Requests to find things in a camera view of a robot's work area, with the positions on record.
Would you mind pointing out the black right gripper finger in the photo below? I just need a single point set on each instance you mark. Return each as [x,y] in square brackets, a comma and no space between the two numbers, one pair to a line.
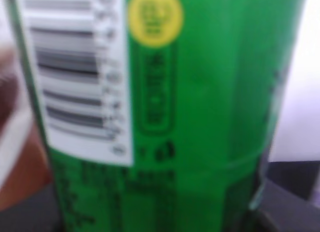
[282,211]

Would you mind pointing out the brown milk tea bottle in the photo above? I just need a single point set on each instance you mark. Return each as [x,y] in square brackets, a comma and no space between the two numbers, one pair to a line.
[24,168]

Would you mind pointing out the green soda bottle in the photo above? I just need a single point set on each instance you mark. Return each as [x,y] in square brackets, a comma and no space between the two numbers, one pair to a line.
[155,113]

